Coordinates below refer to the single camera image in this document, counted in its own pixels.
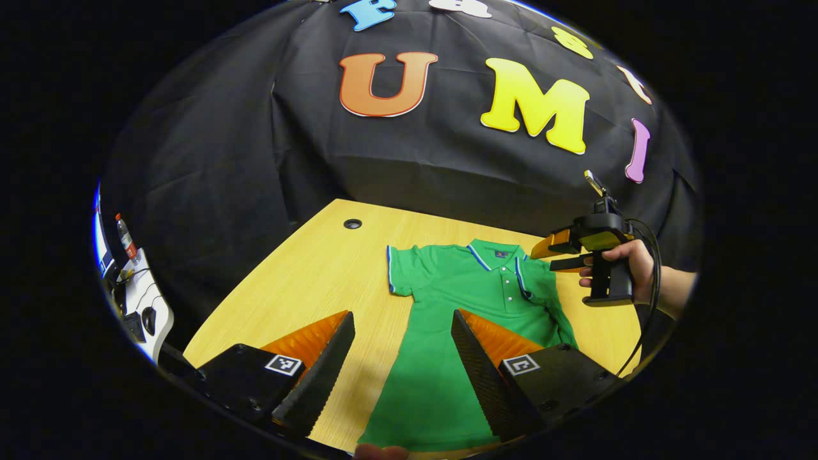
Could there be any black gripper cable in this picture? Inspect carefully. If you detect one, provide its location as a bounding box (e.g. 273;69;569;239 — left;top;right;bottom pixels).
615;217;663;379

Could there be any clear bottle with red cap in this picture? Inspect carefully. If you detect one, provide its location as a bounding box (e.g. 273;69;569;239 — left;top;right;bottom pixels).
115;213;138;263

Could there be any green T-shirt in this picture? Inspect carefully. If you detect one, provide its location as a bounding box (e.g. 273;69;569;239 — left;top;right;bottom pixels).
357;239;579;453

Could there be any white side desk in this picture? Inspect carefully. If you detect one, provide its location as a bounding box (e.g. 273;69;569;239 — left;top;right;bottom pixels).
102;249;174;365

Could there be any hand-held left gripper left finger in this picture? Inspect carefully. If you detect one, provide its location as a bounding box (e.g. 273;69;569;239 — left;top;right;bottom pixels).
192;310;356;441

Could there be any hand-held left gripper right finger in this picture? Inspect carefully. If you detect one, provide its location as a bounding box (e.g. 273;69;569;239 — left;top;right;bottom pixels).
451;309;621;443

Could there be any black backdrop cloth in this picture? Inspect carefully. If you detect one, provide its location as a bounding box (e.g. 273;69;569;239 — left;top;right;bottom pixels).
101;0;700;358

